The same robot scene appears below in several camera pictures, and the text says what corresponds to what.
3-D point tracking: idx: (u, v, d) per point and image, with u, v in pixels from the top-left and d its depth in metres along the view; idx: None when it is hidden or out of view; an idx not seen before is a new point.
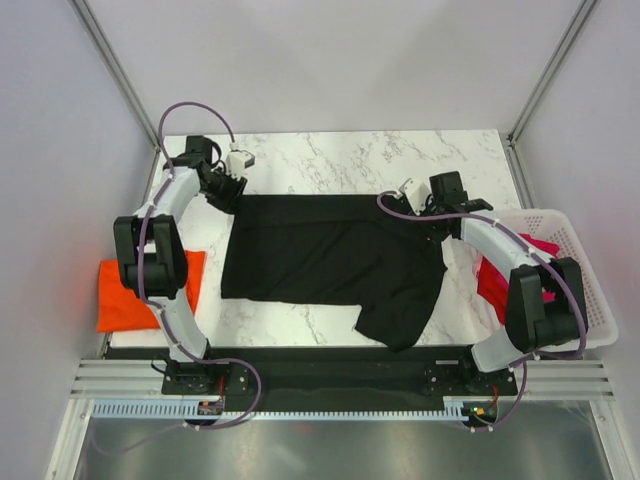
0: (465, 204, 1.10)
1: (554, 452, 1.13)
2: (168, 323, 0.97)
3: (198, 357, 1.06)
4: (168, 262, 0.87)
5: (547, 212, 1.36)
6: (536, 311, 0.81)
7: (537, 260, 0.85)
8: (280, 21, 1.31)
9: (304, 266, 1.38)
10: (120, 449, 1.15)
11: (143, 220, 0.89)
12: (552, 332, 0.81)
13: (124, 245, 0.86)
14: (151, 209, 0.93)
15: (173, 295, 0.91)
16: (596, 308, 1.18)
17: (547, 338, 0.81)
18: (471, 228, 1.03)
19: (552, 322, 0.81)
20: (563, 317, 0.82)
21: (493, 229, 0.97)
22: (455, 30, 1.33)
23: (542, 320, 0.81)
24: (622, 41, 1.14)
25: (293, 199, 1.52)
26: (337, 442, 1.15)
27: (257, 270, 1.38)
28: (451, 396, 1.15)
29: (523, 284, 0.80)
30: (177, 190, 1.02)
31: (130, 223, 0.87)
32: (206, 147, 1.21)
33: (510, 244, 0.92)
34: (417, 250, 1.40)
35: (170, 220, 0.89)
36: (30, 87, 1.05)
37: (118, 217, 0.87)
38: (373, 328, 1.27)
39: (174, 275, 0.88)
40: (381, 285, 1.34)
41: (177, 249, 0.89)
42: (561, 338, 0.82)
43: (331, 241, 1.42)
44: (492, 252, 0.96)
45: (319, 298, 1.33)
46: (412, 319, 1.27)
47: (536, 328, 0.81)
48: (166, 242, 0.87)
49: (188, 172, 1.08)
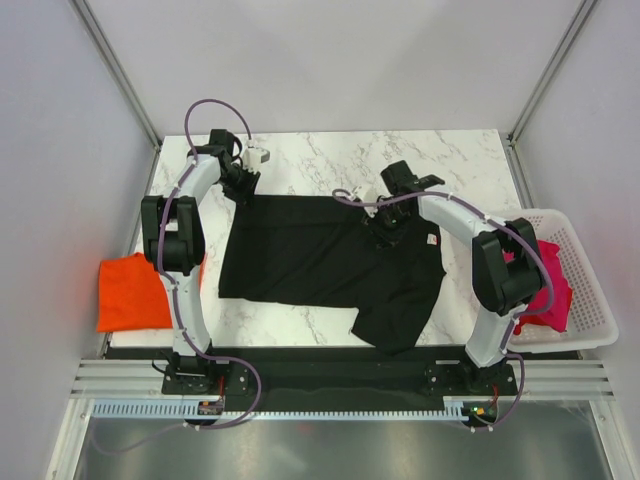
0: (417, 182, 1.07)
1: (554, 452, 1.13)
2: (177, 302, 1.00)
3: (201, 350, 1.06)
4: (188, 237, 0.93)
5: (547, 212, 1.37)
6: (499, 272, 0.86)
7: (495, 225, 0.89)
8: (280, 22, 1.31)
9: (304, 266, 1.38)
10: (120, 449, 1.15)
11: (167, 201, 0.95)
12: (518, 288, 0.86)
13: (148, 222, 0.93)
14: (175, 191, 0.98)
15: (188, 273, 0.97)
16: (597, 309, 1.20)
17: (514, 295, 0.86)
18: (426, 205, 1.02)
19: (515, 279, 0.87)
20: (526, 274, 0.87)
21: (449, 203, 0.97)
22: (456, 30, 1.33)
23: (507, 279, 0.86)
24: (623, 40, 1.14)
25: (292, 199, 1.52)
26: (337, 441, 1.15)
27: (258, 270, 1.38)
28: (451, 396, 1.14)
29: (487, 251, 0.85)
30: (199, 175, 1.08)
31: (156, 202, 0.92)
32: (228, 142, 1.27)
33: (466, 215, 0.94)
34: (416, 250, 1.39)
35: (193, 201, 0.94)
36: (30, 86, 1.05)
37: (145, 196, 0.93)
38: (373, 330, 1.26)
39: (191, 252, 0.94)
40: (380, 285, 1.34)
41: (197, 228, 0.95)
42: (527, 292, 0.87)
43: (330, 242, 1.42)
44: (451, 225, 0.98)
45: (319, 297, 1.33)
46: (409, 322, 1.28)
47: (502, 286, 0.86)
48: (187, 220, 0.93)
49: (210, 160, 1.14)
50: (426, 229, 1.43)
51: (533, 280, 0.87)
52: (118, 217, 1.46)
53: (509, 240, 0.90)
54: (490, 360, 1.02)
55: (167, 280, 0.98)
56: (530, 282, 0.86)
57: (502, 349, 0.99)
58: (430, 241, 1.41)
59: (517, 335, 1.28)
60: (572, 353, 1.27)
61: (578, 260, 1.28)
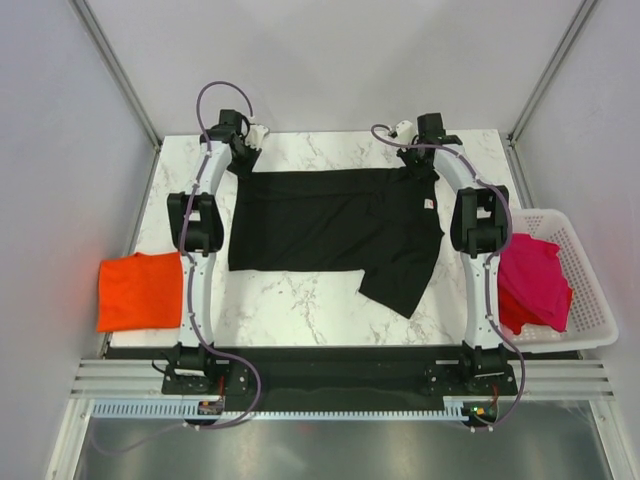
0: (441, 137, 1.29)
1: (554, 452, 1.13)
2: (192, 284, 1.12)
3: (206, 340, 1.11)
4: (211, 228, 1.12)
5: (547, 212, 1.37)
6: (469, 217, 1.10)
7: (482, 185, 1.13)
8: (279, 21, 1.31)
9: (306, 240, 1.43)
10: (121, 449, 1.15)
11: (190, 197, 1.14)
12: (481, 236, 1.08)
13: (174, 214, 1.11)
14: (195, 187, 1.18)
15: (207, 253, 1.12)
16: (597, 309, 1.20)
17: (477, 241, 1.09)
18: (438, 156, 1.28)
19: (481, 228, 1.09)
20: (492, 228, 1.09)
21: (455, 159, 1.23)
22: (456, 30, 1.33)
23: (474, 227, 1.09)
24: (622, 40, 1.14)
25: (292, 175, 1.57)
26: (337, 441, 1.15)
27: (260, 247, 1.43)
28: (451, 396, 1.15)
29: (464, 199, 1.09)
30: (214, 164, 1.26)
31: (180, 198, 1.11)
32: (237, 120, 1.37)
33: (464, 171, 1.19)
34: (415, 214, 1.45)
35: (212, 199, 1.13)
36: (29, 86, 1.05)
37: (170, 194, 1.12)
38: (379, 288, 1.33)
39: (213, 239, 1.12)
40: (381, 249, 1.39)
41: (216, 220, 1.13)
42: (489, 242, 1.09)
43: (332, 213, 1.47)
44: (452, 177, 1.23)
45: (326, 262, 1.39)
46: (413, 281, 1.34)
47: (468, 231, 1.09)
48: (208, 214, 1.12)
49: (223, 147, 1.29)
50: (423, 194, 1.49)
51: (497, 232, 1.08)
52: (119, 216, 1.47)
53: (490, 200, 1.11)
54: (483, 335, 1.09)
55: (187, 261, 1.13)
56: (492, 234, 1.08)
57: (489, 314, 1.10)
58: (426, 205, 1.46)
59: (518, 335, 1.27)
60: (572, 353, 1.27)
61: (578, 260, 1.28)
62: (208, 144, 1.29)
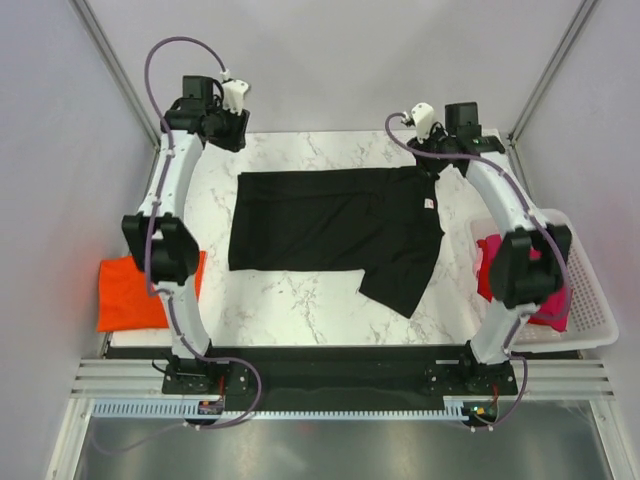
0: (479, 140, 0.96)
1: (554, 452, 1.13)
2: (174, 309, 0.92)
3: (199, 353, 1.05)
4: (179, 270, 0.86)
5: (547, 211, 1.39)
6: (523, 264, 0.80)
7: (534, 222, 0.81)
8: (279, 21, 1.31)
9: (306, 242, 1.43)
10: (120, 449, 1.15)
11: (150, 218, 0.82)
12: (529, 287, 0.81)
13: (134, 243, 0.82)
14: (156, 207, 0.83)
15: (184, 282, 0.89)
16: (597, 309, 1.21)
17: (523, 294, 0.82)
18: (475, 169, 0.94)
19: (531, 278, 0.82)
20: (543, 277, 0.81)
21: (499, 178, 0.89)
22: (455, 29, 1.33)
23: (521, 277, 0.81)
24: (622, 40, 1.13)
25: (293, 174, 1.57)
26: (337, 441, 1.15)
27: (260, 249, 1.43)
28: (451, 396, 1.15)
29: (514, 244, 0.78)
30: (178, 163, 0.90)
31: (138, 222, 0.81)
32: (204, 89, 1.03)
33: (512, 197, 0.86)
34: (415, 215, 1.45)
35: (178, 221, 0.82)
36: (29, 86, 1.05)
37: (125, 217, 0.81)
38: (379, 288, 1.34)
39: (186, 268, 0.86)
40: (381, 249, 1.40)
41: (187, 245, 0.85)
42: (537, 295, 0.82)
43: (332, 212, 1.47)
44: (492, 202, 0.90)
45: (327, 262, 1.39)
46: (413, 281, 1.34)
47: (514, 280, 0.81)
48: (174, 243, 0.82)
49: (188, 140, 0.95)
50: (424, 194, 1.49)
51: (549, 285, 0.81)
52: (119, 216, 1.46)
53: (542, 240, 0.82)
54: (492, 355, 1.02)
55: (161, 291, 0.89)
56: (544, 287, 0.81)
57: (505, 347, 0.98)
58: (426, 205, 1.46)
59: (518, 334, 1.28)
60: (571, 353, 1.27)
61: (578, 260, 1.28)
62: (169, 137, 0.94)
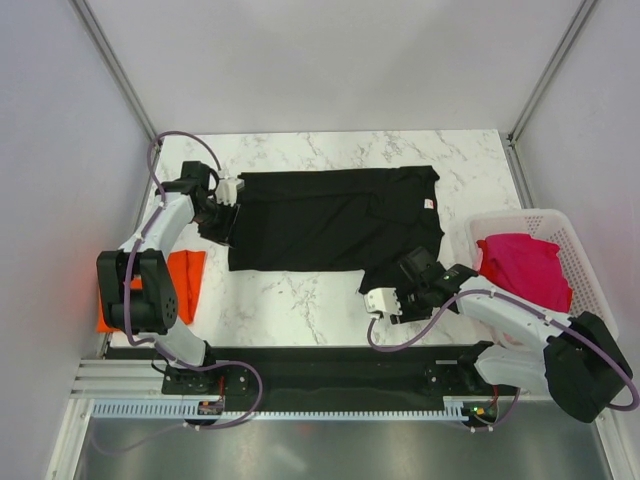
0: (451, 277, 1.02)
1: (555, 450, 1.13)
2: (164, 347, 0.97)
3: (195, 365, 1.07)
4: (151, 321, 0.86)
5: (547, 212, 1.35)
6: (581, 374, 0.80)
7: (559, 328, 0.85)
8: (278, 21, 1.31)
9: (306, 243, 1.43)
10: (122, 449, 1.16)
11: (130, 255, 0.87)
12: (599, 388, 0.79)
13: (110, 284, 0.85)
14: (137, 243, 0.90)
15: (162, 332, 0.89)
16: (597, 309, 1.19)
17: (600, 396, 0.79)
18: (468, 304, 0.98)
19: (598, 379, 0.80)
20: (604, 371, 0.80)
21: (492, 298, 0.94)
22: (455, 30, 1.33)
23: (588, 383, 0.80)
24: (622, 40, 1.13)
25: (292, 174, 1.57)
26: (336, 441, 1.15)
27: (259, 249, 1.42)
28: (451, 396, 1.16)
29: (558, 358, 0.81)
30: (167, 219, 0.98)
31: (115, 258, 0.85)
32: (203, 173, 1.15)
33: (524, 316, 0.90)
34: (416, 213, 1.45)
35: (158, 255, 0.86)
36: (27, 86, 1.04)
37: (104, 252, 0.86)
38: None
39: (160, 315, 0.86)
40: (380, 250, 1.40)
41: (165, 288, 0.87)
42: (613, 388, 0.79)
43: (332, 213, 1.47)
44: (507, 325, 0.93)
45: (326, 262, 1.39)
46: None
47: (586, 392, 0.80)
48: (151, 282, 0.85)
49: (180, 198, 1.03)
50: (424, 194, 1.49)
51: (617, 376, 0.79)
52: (118, 217, 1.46)
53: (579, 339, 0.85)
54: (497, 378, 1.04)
55: (146, 339, 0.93)
56: (615, 383, 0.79)
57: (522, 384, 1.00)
58: (426, 205, 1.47)
59: None
60: None
61: (578, 260, 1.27)
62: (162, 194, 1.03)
